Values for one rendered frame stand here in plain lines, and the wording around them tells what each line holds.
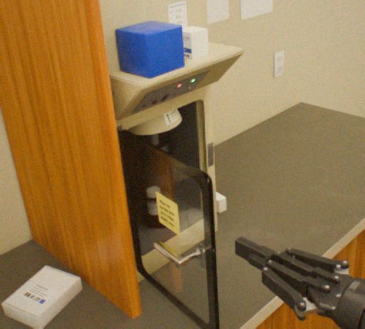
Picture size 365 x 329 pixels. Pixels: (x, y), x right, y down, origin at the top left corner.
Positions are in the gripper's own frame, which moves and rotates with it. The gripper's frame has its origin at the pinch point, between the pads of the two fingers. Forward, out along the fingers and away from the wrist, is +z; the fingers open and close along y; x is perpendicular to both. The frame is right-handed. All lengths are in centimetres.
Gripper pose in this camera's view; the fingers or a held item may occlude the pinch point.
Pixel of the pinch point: (254, 253)
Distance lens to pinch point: 82.4
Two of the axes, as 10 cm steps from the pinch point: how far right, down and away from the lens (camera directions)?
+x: 0.8, 9.0, 4.3
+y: -7.1, 3.5, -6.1
